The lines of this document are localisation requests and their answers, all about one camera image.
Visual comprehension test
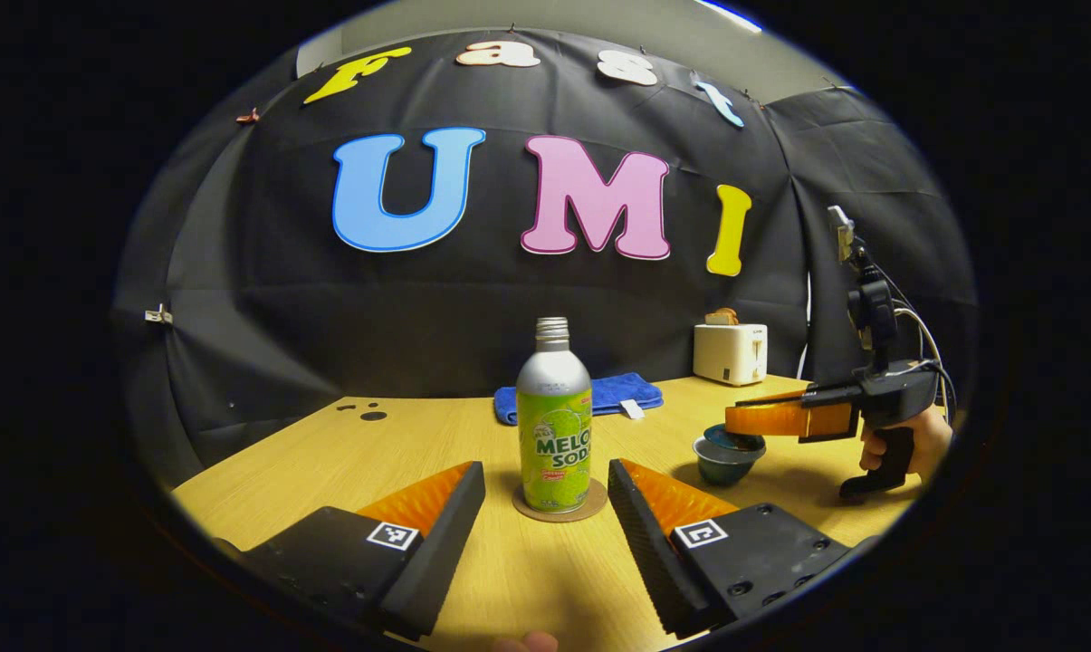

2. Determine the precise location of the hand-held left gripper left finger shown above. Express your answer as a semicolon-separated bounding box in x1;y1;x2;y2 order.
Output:
214;459;488;642

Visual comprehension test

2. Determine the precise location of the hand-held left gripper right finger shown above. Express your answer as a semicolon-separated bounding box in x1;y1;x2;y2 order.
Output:
606;456;860;638

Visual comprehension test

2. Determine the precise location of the black backdrop cloth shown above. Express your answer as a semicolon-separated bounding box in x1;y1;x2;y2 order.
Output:
110;27;981;492

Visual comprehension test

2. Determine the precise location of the teal teacup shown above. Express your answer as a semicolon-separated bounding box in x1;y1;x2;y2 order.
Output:
692;424;769;487

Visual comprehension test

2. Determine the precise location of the hand-held gripper cable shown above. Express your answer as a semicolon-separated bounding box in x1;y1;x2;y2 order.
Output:
857;237;960;423

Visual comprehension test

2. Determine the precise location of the white toaster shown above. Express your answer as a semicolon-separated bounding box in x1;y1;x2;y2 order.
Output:
692;321;770;388

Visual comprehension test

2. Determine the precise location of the brown round coaster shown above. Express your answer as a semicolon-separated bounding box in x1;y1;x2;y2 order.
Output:
511;476;610;524

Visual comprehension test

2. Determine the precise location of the blue folded towel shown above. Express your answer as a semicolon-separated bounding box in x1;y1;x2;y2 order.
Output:
493;371;665;427

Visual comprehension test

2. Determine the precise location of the ceiling light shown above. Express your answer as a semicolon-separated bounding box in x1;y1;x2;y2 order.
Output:
693;0;765;34

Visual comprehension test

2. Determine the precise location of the silver green water bottle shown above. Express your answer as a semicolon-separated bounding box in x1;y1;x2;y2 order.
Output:
515;316;595;515

